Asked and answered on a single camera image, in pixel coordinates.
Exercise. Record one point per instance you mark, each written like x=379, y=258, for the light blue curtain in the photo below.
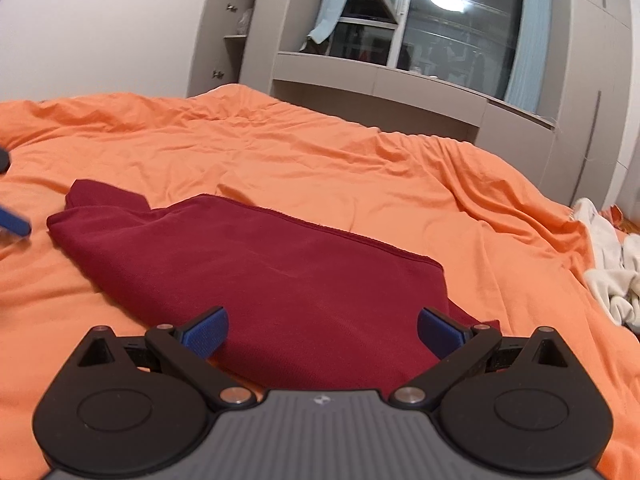
x=335, y=0
x=530, y=35

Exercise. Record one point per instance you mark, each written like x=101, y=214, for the window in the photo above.
x=450, y=35

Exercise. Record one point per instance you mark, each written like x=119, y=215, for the tall grey closed wardrobe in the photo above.
x=585, y=85

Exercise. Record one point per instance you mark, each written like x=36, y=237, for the dark red long-sleeved shirt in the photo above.
x=300, y=280

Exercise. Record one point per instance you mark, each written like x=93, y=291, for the grey wardrobe door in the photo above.
x=205, y=35

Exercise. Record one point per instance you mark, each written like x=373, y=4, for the clear plastic bag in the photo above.
x=243, y=21

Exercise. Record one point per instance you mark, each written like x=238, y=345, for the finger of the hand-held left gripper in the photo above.
x=12, y=221
x=4, y=161

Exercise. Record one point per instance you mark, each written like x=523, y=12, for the grey wardrobe with shelves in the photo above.
x=260, y=20

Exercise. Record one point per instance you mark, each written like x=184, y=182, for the orange blanket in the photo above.
x=300, y=150

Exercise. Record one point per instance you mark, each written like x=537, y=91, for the small orange garment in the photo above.
x=614, y=217

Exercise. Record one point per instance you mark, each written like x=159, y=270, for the cream garment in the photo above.
x=607, y=260

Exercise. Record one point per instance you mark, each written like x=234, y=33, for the grey window bench with drawers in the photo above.
x=380, y=82

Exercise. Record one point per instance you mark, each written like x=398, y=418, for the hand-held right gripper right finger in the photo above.
x=439, y=332

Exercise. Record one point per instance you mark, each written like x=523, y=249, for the dark bag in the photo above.
x=315, y=46

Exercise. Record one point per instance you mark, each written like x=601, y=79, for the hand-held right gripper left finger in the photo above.
x=206, y=331

